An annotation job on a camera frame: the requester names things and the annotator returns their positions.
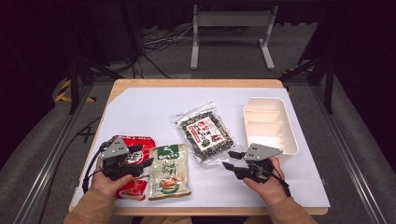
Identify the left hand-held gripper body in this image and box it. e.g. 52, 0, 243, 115
98, 135, 145, 182

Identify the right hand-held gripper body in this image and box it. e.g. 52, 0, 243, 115
234, 143, 284, 185

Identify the red snack packet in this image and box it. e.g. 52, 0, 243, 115
111, 134, 157, 202

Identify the white plastic bin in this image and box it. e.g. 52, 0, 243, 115
242, 96, 300, 157

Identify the beige green snack packet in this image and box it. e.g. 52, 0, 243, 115
148, 143, 191, 201

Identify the clear dark seaweed packet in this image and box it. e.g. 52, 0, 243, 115
171, 102, 241, 165

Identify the person's left hand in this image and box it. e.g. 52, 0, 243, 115
90, 157, 134, 198

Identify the person's right hand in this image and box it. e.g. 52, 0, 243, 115
242, 156, 289, 207

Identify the white table mat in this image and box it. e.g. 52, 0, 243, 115
73, 87, 331, 209

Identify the black metal stand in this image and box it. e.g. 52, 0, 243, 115
281, 55, 335, 115
66, 6, 125, 115

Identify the yellow black hazard tape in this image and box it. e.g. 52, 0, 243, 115
54, 77, 96, 104

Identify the grey metal stand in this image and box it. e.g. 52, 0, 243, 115
190, 4, 279, 71

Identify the left hand-held gripper black cable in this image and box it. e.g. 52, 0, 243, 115
81, 141, 108, 194

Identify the hand-held gripper black cable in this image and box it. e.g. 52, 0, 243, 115
81, 141, 108, 194
270, 167, 292, 198

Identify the right hand-held gripper black cable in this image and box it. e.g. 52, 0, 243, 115
270, 167, 292, 198

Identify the black floor cable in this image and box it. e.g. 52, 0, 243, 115
36, 116, 102, 224

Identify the aluminium floor rail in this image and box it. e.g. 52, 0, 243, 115
12, 83, 94, 224
311, 83, 387, 224

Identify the bundle of floor cables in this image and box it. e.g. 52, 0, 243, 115
141, 26, 194, 52

